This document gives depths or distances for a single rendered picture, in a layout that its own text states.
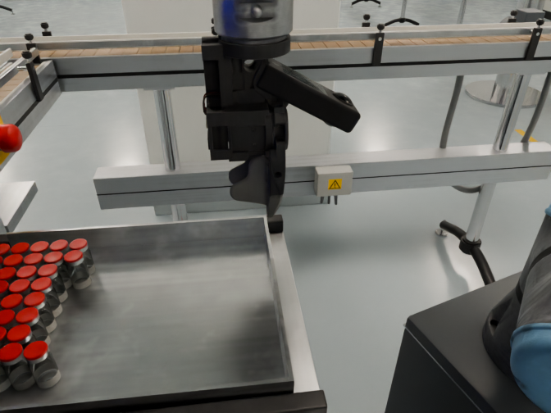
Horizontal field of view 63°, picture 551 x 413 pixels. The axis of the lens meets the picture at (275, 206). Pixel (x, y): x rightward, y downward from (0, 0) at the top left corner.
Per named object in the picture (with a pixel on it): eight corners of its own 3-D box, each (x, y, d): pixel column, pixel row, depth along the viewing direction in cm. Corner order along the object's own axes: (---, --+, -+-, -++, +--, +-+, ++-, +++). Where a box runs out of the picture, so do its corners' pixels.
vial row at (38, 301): (9, 392, 43) (-8, 362, 40) (61, 267, 57) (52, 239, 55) (33, 390, 43) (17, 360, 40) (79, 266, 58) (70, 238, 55)
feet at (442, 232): (484, 309, 169) (494, 282, 161) (430, 230, 210) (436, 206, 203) (504, 307, 170) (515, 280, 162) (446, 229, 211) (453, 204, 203)
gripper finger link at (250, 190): (231, 218, 55) (226, 150, 49) (279, 215, 55) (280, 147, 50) (232, 233, 52) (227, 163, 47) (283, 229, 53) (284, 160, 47)
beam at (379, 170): (100, 210, 148) (92, 179, 142) (105, 197, 155) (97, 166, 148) (547, 179, 165) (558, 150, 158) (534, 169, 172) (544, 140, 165)
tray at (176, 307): (-94, 444, 39) (-114, 422, 37) (15, 252, 60) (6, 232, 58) (293, 403, 42) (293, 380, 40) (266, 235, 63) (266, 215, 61)
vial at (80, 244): (75, 278, 56) (66, 249, 53) (79, 266, 58) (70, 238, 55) (93, 276, 56) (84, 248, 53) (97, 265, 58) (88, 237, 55)
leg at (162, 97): (175, 283, 170) (143, 87, 127) (177, 268, 177) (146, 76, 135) (199, 282, 171) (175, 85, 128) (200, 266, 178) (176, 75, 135)
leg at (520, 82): (462, 259, 182) (520, 71, 139) (453, 245, 189) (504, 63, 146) (483, 257, 183) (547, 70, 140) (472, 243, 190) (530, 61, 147)
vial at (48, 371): (34, 390, 43) (18, 360, 40) (41, 370, 45) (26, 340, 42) (57, 388, 43) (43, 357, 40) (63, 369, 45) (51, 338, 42)
